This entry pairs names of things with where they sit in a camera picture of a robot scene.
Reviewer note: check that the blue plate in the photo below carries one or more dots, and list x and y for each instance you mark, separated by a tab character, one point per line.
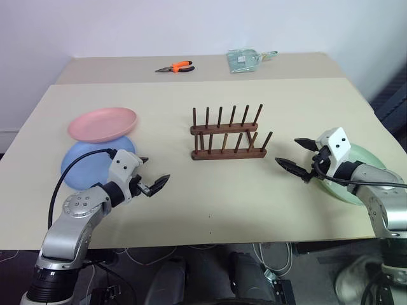
86	168

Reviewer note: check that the dark ribbed chair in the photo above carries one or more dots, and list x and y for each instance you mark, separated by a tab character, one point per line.
392	101

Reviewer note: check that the wooden dish rack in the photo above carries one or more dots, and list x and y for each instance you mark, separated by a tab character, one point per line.
227	154

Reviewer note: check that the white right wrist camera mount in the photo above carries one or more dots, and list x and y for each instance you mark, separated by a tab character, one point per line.
338	147

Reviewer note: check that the dark rounded shape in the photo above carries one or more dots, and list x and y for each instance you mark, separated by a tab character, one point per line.
251	279
170	279

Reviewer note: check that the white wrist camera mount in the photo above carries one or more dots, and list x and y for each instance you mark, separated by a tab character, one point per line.
122	165
338	147

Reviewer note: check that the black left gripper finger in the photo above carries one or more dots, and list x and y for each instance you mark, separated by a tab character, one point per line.
144	159
160	183

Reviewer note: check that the green plate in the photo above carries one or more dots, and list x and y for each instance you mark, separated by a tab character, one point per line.
365	155

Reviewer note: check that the blurry white shoe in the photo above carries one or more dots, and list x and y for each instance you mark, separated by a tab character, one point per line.
356	279

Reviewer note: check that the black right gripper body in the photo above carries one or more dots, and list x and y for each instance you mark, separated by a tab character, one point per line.
321	154

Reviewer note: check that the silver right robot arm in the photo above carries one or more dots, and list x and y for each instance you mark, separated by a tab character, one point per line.
391	209

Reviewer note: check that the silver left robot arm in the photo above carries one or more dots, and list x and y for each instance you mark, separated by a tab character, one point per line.
68	228

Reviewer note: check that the pink plate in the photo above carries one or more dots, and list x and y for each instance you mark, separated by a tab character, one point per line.
101	124

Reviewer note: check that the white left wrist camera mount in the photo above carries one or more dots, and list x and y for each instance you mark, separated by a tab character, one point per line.
122	165

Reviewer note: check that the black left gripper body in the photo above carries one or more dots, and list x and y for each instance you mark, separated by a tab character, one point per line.
139	187

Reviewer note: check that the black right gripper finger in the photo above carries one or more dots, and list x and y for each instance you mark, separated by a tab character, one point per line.
306	143
291	166

